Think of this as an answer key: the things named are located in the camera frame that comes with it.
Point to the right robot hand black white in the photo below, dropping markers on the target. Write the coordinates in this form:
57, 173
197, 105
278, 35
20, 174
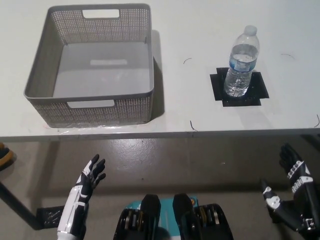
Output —
306, 200

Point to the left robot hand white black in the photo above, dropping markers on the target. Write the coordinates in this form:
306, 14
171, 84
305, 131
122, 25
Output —
83, 185

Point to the clear plastic water bottle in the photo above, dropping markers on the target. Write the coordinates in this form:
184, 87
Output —
240, 72

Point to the clear tape strip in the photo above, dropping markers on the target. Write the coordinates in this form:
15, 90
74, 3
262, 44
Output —
87, 128

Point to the black metal table leg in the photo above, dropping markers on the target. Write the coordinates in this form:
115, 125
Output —
17, 205
312, 138

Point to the grey perforated plastic basket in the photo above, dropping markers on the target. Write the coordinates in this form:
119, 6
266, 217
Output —
100, 77

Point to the black tape square patch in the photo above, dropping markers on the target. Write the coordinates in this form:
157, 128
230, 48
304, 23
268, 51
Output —
257, 90

